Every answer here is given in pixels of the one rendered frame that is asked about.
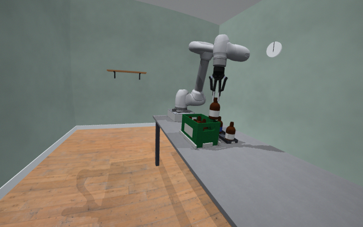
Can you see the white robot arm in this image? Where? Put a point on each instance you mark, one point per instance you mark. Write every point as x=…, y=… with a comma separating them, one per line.
x=221, y=51

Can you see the green bottle crate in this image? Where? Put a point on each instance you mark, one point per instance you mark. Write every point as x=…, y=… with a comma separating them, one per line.
x=194, y=131

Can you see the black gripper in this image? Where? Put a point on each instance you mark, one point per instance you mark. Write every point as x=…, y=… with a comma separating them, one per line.
x=218, y=74

